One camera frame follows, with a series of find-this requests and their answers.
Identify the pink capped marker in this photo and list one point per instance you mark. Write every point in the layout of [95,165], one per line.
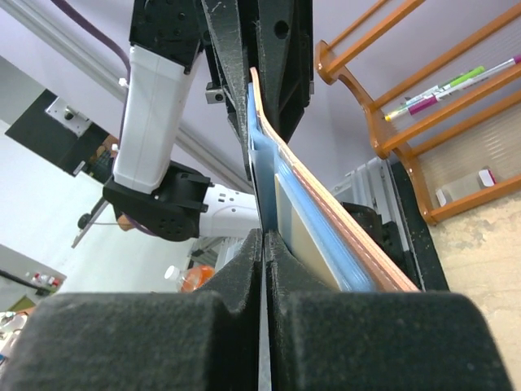
[435,98]

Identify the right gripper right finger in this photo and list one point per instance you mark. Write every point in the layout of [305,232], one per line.
[321,339]

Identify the orange wooden rack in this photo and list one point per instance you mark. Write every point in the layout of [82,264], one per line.
[463,151]

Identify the pink leather card holder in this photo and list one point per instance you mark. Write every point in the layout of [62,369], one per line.
[357,263]

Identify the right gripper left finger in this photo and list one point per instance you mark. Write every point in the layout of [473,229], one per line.
[204,340]

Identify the green capped marker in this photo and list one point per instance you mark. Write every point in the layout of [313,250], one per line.
[445,85]

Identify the gold card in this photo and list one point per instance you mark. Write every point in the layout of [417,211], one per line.
[297,236]

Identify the thin card seen edge-on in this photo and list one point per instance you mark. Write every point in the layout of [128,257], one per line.
[264,363]

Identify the black metal base frame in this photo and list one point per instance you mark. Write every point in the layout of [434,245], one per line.
[380,196]

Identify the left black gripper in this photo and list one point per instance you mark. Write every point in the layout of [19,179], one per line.
[174,30]

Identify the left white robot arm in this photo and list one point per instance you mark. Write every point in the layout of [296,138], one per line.
[159,196]

